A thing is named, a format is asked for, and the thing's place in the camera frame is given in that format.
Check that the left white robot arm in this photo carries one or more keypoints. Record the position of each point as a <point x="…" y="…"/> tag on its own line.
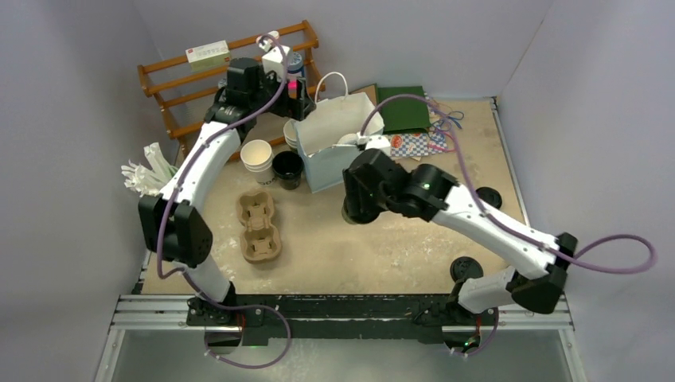
<point x="172" y="224"/>

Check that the white cup lid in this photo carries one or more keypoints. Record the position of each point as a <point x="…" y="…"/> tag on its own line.
<point x="351" y="139"/>

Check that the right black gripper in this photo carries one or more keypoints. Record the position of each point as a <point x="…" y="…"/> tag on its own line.
<point x="355" y="186"/>

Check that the brown pulp cup carrier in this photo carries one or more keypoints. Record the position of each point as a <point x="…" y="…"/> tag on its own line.
<point x="260" y="242"/>

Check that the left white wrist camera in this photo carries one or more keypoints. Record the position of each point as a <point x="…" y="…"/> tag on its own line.
<point x="273" y="61"/>

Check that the light blue paper bag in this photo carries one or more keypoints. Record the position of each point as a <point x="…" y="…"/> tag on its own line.
<point x="327" y="137"/>

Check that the pink white stapler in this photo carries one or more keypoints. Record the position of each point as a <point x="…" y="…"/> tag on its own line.
<point x="267" y="41"/>

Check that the white wrapped straws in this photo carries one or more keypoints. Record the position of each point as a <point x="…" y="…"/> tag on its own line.
<point x="147" y="180"/>

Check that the black paper cup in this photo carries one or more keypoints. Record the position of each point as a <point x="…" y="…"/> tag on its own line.
<point x="287" y="167"/>

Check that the right blue white jar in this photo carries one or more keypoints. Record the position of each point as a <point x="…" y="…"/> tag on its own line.
<point x="296" y="67"/>

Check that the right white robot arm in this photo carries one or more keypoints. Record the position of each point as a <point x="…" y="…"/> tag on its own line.
<point x="537" y="262"/>

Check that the green paper bag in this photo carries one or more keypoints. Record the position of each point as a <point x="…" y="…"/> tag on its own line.
<point x="402" y="116"/>

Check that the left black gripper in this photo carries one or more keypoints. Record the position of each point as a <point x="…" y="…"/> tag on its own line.
<point x="296" y="108"/>

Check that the checkered patterned paper bag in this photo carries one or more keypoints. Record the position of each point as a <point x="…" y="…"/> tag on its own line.
<point x="416" y="145"/>

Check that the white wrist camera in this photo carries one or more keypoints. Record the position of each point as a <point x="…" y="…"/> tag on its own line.
<point x="273" y="61"/>
<point x="377" y="141"/>

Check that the white cup stack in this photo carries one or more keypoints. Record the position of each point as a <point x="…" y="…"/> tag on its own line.
<point x="290" y="135"/>
<point x="257" y="157"/>

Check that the wooden shelf rack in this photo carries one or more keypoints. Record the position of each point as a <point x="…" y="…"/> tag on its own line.
<point x="204" y="94"/>

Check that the green straw holder cup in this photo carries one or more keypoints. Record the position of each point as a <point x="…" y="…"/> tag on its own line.
<point x="172" y="170"/>

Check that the black cup lid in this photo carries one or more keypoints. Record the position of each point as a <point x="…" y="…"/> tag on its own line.
<point x="465" y="267"/>
<point x="491" y="196"/>

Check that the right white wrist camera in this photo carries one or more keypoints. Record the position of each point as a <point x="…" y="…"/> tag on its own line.
<point x="377" y="141"/>

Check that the white green box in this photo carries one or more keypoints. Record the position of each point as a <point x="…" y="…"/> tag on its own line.
<point x="205" y="57"/>

